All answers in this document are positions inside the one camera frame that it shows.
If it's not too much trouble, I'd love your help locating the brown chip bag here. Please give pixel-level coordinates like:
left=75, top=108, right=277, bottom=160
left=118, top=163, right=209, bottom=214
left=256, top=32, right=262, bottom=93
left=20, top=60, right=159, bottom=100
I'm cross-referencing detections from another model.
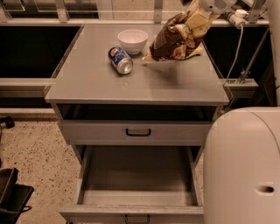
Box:
left=142, top=10, right=201, bottom=61

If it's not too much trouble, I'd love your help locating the open grey middle drawer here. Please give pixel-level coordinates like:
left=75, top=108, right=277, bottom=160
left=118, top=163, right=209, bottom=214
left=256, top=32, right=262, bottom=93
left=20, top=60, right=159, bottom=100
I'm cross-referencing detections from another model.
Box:
left=59, top=146, right=203, bottom=224

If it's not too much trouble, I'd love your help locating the white cable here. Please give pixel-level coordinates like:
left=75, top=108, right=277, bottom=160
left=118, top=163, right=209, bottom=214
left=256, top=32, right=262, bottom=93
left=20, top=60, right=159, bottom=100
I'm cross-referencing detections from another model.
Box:
left=222, top=24, right=244, bottom=88

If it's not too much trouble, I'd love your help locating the yellow sponge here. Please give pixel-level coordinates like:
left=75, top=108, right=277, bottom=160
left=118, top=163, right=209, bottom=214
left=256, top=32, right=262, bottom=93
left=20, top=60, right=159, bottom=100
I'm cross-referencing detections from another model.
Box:
left=190, top=46, right=203, bottom=57

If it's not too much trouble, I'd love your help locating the white bowl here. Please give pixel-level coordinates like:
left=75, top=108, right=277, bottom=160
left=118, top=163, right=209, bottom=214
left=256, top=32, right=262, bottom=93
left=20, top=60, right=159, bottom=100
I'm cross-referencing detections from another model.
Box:
left=118, top=30, right=148, bottom=54

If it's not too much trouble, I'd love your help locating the metal support rod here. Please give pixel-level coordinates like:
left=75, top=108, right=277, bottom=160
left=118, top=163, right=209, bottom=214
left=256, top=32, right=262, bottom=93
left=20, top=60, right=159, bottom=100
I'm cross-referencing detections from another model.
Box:
left=237, top=28, right=270, bottom=84

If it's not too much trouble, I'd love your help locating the black bin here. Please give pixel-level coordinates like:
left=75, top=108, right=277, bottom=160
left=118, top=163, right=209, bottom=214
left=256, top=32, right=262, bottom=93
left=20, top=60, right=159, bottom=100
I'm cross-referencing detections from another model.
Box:
left=0, top=168, right=34, bottom=224

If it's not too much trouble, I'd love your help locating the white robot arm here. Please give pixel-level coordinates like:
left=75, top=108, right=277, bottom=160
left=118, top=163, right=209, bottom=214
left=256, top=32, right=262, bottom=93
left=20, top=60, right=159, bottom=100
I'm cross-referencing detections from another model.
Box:
left=181, top=106, right=280, bottom=224

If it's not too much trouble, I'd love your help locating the blue soda can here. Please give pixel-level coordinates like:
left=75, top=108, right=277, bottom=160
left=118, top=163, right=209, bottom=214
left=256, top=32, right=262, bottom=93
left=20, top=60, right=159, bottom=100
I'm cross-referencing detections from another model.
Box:
left=108, top=46, right=133, bottom=74

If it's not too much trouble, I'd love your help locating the black middle drawer handle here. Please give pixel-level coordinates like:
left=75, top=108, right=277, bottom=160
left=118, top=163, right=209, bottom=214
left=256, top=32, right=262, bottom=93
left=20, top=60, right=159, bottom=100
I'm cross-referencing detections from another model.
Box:
left=124, top=214, right=151, bottom=224

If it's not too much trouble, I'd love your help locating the black drawer handle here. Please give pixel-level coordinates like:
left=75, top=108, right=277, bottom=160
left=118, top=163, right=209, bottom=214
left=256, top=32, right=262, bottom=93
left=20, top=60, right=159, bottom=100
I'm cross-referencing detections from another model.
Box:
left=125, top=129, right=151, bottom=137
left=124, top=214, right=151, bottom=224

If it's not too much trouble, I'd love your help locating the black top drawer handle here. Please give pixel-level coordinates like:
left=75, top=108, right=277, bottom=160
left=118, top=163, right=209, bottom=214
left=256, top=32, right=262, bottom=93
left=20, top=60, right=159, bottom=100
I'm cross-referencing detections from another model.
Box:
left=125, top=129, right=151, bottom=137

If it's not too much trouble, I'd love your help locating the closed grey top drawer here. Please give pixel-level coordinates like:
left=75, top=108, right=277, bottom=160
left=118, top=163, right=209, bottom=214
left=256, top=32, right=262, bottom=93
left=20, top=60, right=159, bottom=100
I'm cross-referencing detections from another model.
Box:
left=59, top=120, right=210, bottom=146

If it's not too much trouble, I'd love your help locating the grey drawer cabinet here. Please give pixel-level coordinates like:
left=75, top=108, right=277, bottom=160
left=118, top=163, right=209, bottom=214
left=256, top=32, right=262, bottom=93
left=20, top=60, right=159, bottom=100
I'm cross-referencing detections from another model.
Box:
left=45, top=24, right=229, bottom=158

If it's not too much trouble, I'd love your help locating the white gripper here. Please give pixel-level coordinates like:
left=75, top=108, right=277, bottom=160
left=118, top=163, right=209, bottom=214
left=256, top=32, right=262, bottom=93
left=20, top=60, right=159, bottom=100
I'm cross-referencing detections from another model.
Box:
left=185, top=0, right=237, bottom=30

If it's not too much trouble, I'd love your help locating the white power strip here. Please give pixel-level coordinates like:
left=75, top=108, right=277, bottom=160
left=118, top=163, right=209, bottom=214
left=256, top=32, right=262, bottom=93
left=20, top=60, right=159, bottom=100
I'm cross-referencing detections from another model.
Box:
left=223, top=9, right=248, bottom=29

